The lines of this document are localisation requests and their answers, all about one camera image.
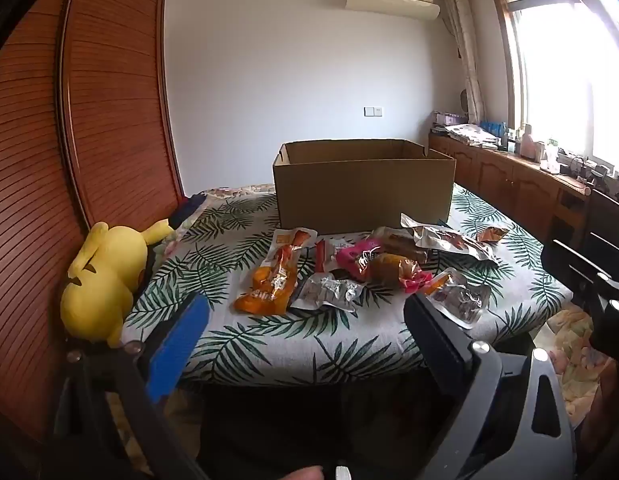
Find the red stick snack packet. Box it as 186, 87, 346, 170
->
314, 239, 350, 274

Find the black chair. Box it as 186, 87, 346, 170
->
583, 187, 619, 263

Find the large silver snack packet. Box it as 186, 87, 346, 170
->
400, 213, 499, 264

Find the green leaf print bedsheet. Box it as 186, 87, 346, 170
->
122, 182, 575, 387

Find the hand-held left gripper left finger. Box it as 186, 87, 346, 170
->
52, 291, 213, 480

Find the white bottle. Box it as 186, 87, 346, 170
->
543, 139, 561, 173

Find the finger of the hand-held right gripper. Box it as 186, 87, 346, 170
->
541, 240, 619, 356

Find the clear snack packet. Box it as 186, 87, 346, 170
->
424, 267, 492, 330

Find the wooden slatted wardrobe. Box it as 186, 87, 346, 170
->
0, 0, 186, 461

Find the floral curtain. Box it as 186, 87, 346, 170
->
439, 0, 486, 127

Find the dark brown snack packet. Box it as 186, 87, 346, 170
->
372, 227, 430, 261

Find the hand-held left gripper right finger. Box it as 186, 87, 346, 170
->
403, 291, 579, 480

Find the window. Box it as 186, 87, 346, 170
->
487, 0, 619, 177

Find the long orange snack packet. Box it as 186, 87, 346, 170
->
234, 228, 317, 315

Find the brown cardboard box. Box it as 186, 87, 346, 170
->
272, 138, 457, 236

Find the folded patterned cloth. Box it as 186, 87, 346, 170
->
445, 124, 500, 147

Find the small orange snack packet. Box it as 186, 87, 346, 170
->
475, 226, 510, 244

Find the brown bread packet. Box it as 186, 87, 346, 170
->
372, 252, 435, 294

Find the wooden cabinet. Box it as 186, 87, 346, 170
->
428, 132, 596, 257

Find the yellow plush toy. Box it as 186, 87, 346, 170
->
60, 220, 175, 348

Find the floral quilt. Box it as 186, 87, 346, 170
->
543, 305, 619, 413

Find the pink snack packet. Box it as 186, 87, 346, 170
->
337, 240, 385, 282

